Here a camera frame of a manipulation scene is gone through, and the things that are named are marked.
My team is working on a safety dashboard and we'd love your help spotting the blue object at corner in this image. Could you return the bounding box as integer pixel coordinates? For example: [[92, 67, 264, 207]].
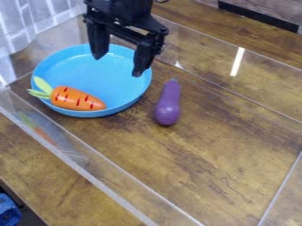
[[0, 193, 21, 226]]

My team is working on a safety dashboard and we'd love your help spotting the blue round tray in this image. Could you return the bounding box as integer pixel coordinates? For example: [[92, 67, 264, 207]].
[[30, 44, 152, 118]]

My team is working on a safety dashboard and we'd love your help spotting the clear acrylic enclosure wall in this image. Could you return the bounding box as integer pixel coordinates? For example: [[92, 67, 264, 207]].
[[0, 18, 302, 226]]

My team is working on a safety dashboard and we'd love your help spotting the orange toy carrot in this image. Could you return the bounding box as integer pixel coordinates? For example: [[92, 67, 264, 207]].
[[26, 76, 105, 111]]

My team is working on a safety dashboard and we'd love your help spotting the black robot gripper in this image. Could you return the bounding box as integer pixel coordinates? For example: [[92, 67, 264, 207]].
[[84, 0, 168, 77]]

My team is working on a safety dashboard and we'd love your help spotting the purple toy eggplant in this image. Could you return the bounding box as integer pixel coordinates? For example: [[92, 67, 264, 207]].
[[155, 79, 180, 125]]

